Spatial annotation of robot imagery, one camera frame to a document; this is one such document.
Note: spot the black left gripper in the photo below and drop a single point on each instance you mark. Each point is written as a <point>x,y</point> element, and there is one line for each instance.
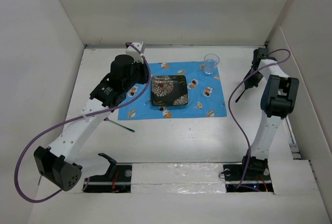
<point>143,68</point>

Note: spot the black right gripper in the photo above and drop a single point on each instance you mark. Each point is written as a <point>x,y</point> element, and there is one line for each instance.
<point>252,83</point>

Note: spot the purple metal spoon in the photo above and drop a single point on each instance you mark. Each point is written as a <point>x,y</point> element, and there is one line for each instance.
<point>238,98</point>

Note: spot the black floral square plate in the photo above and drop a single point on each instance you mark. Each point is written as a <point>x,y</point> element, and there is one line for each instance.
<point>169,90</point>

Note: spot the iridescent metal fork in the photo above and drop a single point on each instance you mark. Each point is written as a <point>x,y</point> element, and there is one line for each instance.
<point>113,122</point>

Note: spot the blue patterned cloth napkin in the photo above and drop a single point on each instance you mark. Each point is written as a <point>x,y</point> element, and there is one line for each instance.
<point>206,98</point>

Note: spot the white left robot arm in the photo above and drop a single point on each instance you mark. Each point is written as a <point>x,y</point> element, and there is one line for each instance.
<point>58,162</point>

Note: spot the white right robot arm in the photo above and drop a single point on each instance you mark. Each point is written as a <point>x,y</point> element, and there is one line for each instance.
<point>277,101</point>

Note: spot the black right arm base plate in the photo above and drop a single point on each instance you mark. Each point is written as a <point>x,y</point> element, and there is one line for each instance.
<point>232,174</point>

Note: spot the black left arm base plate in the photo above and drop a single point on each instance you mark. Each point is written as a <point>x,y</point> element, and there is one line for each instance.
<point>120,182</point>

